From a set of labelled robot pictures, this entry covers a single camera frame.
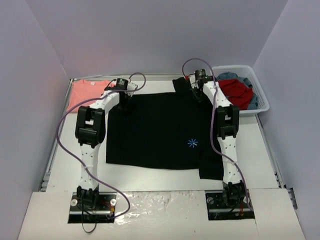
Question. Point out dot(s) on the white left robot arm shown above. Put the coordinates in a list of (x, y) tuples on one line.
[(90, 131)]

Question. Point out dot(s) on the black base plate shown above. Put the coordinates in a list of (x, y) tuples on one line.
[(102, 213), (219, 210)]

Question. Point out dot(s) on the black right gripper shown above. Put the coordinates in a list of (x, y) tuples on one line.
[(197, 90)]

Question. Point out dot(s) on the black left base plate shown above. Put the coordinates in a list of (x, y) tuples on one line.
[(102, 213)]

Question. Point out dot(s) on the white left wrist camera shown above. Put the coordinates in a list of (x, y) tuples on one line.
[(131, 87)]

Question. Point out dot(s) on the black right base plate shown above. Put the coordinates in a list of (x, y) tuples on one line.
[(219, 210)]

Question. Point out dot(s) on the red t-shirt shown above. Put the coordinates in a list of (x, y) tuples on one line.
[(236, 92)]

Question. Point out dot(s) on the grey-blue t-shirt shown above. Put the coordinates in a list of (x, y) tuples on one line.
[(229, 75)]

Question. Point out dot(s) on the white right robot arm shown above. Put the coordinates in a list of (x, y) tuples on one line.
[(225, 124)]

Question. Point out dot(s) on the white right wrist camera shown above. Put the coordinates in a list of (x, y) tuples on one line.
[(192, 80)]

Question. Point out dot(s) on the folded pink t-shirt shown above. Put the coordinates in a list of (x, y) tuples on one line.
[(87, 89)]

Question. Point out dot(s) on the black t-shirt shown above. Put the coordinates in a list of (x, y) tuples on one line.
[(165, 131)]

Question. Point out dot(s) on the white plastic laundry basket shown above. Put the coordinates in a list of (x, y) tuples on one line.
[(245, 71)]

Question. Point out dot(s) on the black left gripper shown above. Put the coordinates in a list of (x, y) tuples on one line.
[(124, 100)]

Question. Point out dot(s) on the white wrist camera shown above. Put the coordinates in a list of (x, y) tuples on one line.
[(192, 80), (131, 87)]

